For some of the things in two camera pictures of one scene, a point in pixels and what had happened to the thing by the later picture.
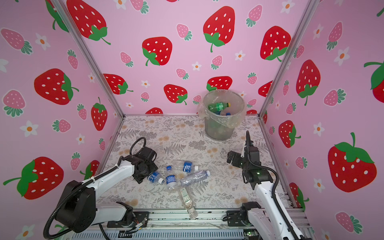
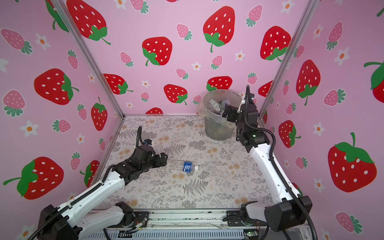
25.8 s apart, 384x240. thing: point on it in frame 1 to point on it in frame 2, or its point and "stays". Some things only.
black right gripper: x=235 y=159 to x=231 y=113
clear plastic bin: x=222 y=109 stays
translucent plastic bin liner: x=224 y=106 stays
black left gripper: x=153 y=166 to x=158 y=163
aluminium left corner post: x=60 y=4 stays
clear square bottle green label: x=187 y=200 to x=215 y=104
